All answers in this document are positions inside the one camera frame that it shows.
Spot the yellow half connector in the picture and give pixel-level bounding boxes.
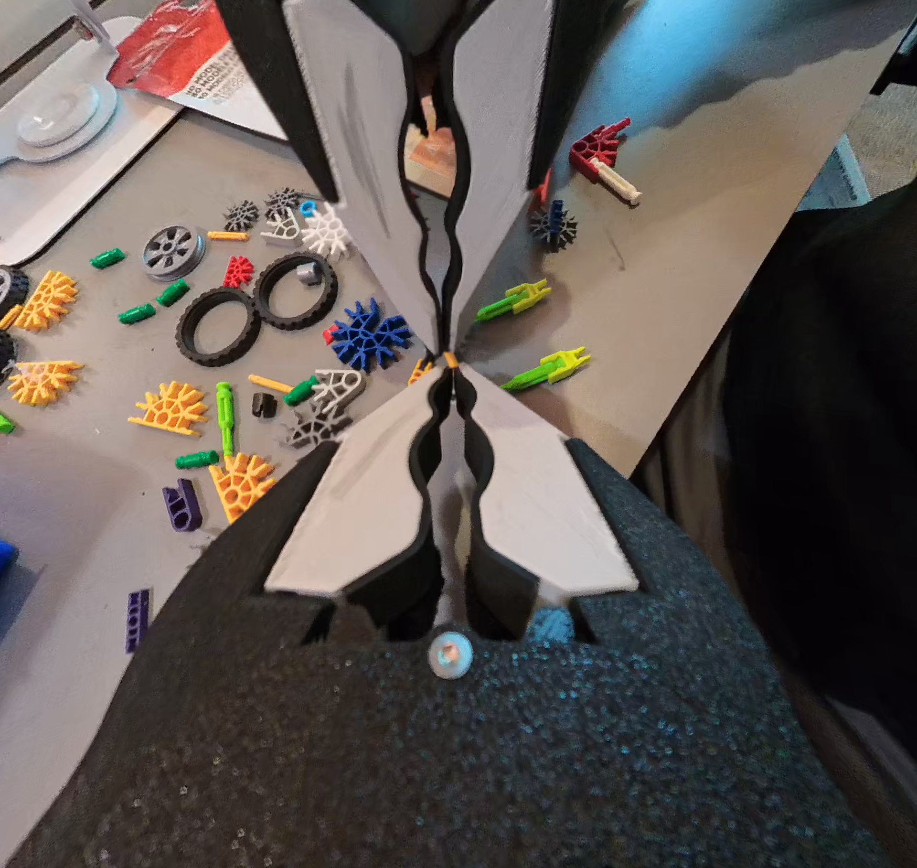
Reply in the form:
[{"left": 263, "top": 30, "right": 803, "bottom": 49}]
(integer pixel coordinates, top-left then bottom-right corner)
[
  {"left": 14, "top": 269, "right": 80, "bottom": 332},
  {"left": 128, "top": 381, "right": 209, "bottom": 438},
  {"left": 7, "top": 361, "right": 85, "bottom": 407},
  {"left": 208, "top": 452, "right": 277, "bottom": 525}
]

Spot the purple clip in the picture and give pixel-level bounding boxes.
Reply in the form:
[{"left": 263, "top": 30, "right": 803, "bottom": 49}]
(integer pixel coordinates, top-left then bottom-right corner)
[{"left": 162, "top": 479, "right": 203, "bottom": 532}]

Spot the blue connector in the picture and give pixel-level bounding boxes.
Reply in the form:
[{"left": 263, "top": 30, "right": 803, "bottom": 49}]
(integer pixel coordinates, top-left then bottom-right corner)
[{"left": 330, "top": 298, "right": 415, "bottom": 372}]

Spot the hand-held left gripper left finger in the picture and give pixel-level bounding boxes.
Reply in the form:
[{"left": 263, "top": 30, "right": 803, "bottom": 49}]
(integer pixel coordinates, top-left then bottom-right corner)
[{"left": 264, "top": 365, "right": 454, "bottom": 597}]

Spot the white snowflake connector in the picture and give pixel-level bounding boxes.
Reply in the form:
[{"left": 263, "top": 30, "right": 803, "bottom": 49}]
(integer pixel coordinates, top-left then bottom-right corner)
[{"left": 301, "top": 203, "right": 353, "bottom": 261}]

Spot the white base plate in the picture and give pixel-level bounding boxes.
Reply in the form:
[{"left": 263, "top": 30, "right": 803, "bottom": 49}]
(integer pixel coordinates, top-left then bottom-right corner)
[{"left": 0, "top": 0, "right": 187, "bottom": 267}]

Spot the light grey fan connector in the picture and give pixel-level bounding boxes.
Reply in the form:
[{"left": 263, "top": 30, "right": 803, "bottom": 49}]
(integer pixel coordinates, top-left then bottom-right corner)
[
  {"left": 311, "top": 370, "right": 366, "bottom": 414},
  {"left": 259, "top": 210, "right": 305, "bottom": 247}
]

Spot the printed paper sheet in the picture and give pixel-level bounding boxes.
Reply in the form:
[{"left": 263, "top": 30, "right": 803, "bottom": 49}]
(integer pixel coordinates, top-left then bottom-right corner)
[{"left": 813, "top": 133, "right": 871, "bottom": 210}]

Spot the purple flat piece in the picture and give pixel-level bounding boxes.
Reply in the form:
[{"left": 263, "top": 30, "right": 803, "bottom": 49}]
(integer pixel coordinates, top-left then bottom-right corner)
[{"left": 125, "top": 589, "right": 151, "bottom": 654}]

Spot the grey wheel hub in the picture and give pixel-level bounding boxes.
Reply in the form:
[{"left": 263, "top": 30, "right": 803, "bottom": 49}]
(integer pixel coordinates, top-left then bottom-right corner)
[{"left": 142, "top": 225, "right": 207, "bottom": 281}]

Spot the grey wheel with tyre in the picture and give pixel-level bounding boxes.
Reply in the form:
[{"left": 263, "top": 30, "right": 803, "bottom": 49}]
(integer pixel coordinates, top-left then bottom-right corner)
[{"left": 0, "top": 264, "right": 31, "bottom": 317}]

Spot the dark grey connector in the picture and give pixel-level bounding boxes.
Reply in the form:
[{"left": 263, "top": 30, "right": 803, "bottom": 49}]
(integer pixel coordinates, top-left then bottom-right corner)
[{"left": 287, "top": 406, "right": 353, "bottom": 450}]

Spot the red connector with white rod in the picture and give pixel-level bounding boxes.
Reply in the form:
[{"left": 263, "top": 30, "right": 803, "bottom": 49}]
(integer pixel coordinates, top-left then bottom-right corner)
[{"left": 569, "top": 118, "right": 643, "bottom": 206}]

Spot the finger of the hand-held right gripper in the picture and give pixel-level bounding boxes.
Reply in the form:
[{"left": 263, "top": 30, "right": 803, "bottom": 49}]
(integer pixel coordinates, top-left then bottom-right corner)
[
  {"left": 448, "top": 0, "right": 556, "bottom": 352},
  {"left": 283, "top": 0, "right": 448, "bottom": 353}
]

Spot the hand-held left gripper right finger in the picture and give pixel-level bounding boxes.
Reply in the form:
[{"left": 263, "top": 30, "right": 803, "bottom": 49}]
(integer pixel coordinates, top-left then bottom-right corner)
[{"left": 455, "top": 365, "right": 640, "bottom": 602}]

